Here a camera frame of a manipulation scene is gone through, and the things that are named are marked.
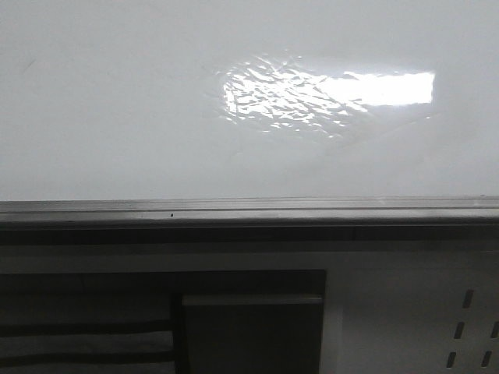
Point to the dark grey box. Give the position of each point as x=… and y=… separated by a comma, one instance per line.
x=276, y=336

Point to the grey aluminium marker tray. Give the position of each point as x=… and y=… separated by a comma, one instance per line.
x=249, y=220

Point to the white perforated metal cabinet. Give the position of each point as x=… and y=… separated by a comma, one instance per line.
x=389, y=307

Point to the white glossy whiteboard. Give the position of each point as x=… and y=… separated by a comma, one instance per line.
x=258, y=99

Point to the dark slatted shelf rack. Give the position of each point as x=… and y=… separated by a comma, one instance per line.
x=124, y=322

